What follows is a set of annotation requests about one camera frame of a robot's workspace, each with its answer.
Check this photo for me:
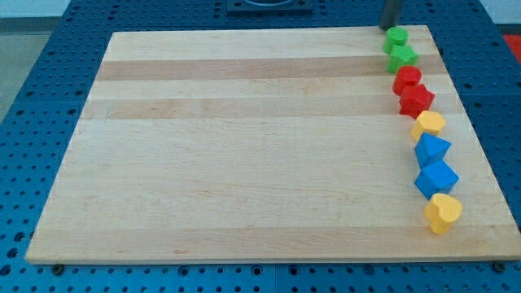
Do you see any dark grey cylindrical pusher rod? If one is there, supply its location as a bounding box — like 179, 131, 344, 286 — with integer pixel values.
379, 0, 405, 31

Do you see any green circle block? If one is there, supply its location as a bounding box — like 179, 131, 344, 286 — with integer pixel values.
383, 27, 409, 55

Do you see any green star block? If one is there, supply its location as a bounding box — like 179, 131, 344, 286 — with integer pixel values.
387, 45, 418, 73

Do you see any red circle block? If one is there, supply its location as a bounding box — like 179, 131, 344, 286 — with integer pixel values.
392, 65, 422, 95

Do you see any red star block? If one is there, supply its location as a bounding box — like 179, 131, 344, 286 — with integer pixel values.
399, 84, 435, 119

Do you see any yellow hexagon block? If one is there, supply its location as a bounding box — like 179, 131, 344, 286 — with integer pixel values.
410, 111, 446, 142

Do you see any blue triangle block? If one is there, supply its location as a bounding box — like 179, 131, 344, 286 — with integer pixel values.
414, 133, 452, 168

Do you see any wooden board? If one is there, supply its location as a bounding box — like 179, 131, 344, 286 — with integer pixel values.
25, 25, 520, 265

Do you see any blue cube block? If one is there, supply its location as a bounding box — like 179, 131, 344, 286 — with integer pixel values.
414, 160, 459, 200

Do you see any yellow heart block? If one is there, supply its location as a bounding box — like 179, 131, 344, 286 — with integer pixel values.
423, 193, 462, 234

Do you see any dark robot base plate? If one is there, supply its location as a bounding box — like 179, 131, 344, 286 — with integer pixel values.
224, 0, 313, 14

